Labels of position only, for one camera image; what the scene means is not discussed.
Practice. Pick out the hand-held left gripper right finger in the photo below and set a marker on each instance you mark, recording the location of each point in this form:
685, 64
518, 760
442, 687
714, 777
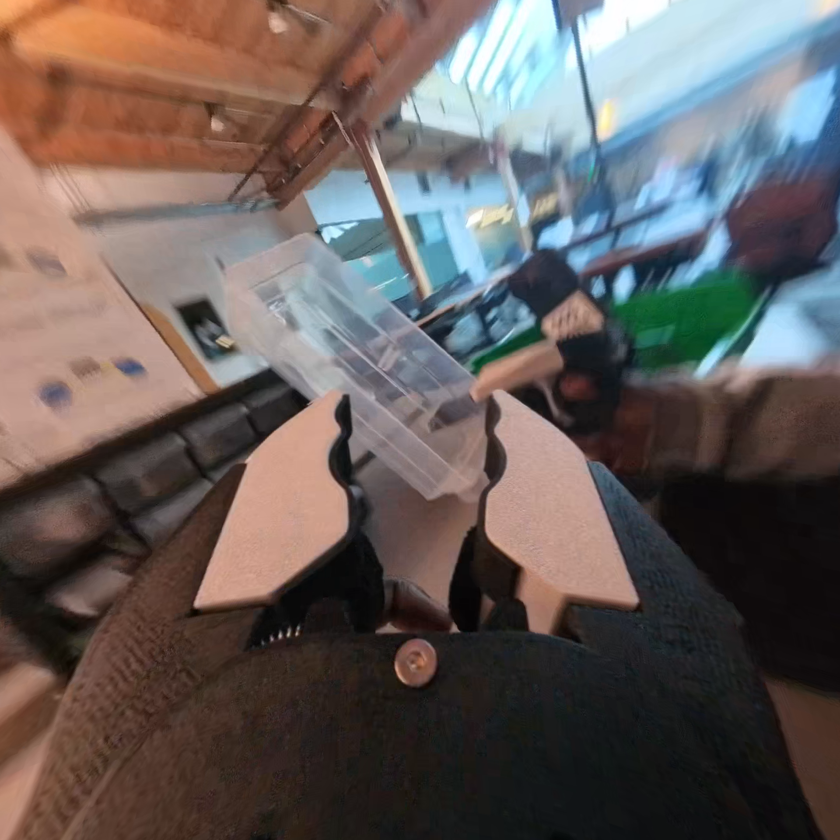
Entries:
558, 525

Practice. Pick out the tan wooden board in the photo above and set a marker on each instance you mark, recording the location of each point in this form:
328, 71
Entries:
180, 351

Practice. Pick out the black drawer cabinet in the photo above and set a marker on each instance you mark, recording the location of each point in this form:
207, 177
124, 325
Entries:
164, 420

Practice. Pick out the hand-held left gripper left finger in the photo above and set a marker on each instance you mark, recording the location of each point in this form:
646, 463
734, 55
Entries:
282, 512

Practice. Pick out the wooden support post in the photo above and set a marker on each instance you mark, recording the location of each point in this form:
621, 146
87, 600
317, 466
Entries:
394, 210

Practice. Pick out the black textured cloth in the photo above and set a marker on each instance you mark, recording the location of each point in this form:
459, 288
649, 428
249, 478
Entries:
754, 577

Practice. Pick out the rows of cabinet drawers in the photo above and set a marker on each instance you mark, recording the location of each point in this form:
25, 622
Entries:
151, 453

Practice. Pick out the green plastic bin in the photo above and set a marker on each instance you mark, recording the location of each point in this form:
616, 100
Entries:
689, 315

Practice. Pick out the person's left hand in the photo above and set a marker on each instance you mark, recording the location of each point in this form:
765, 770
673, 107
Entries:
417, 610

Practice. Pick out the white door with phone icon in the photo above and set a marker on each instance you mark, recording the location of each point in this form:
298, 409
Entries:
207, 328

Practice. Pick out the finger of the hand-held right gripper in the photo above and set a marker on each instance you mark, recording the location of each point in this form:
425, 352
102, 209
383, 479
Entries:
518, 371

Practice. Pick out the white instruction poster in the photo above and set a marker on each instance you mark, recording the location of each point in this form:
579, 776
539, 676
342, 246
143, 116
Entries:
79, 315

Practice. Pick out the clear plastic drawer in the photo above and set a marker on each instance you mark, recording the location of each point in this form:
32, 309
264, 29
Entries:
341, 341

